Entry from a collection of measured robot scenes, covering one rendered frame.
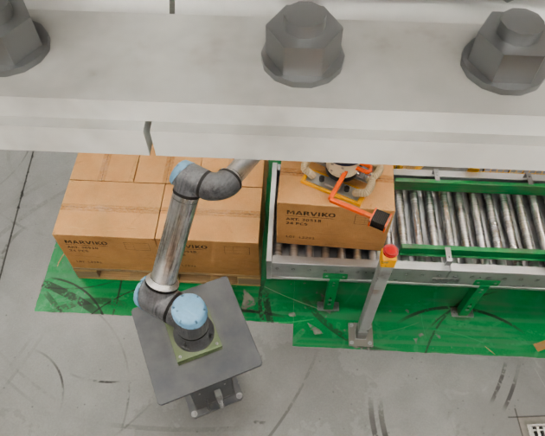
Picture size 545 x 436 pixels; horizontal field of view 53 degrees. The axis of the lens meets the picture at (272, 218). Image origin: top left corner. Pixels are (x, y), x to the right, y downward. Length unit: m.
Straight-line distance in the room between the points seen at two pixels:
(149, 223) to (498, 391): 2.27
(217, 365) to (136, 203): 1.21
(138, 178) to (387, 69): 3.34
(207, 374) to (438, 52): 2.48
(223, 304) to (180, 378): 0.41
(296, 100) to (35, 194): 4.22
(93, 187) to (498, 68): 3.40
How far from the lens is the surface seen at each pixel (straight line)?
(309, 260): 3.03
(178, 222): 2.27
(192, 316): 2.39
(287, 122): 0.16
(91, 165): 3.64
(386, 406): 3.41
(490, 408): 3.57
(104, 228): 3.33
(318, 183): 2.85
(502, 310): 3.83
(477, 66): 0.18
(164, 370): 2.66
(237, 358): 2.63
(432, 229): 3.31
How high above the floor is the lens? 3.23
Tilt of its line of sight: 56 degrees down
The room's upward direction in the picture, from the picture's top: straight up
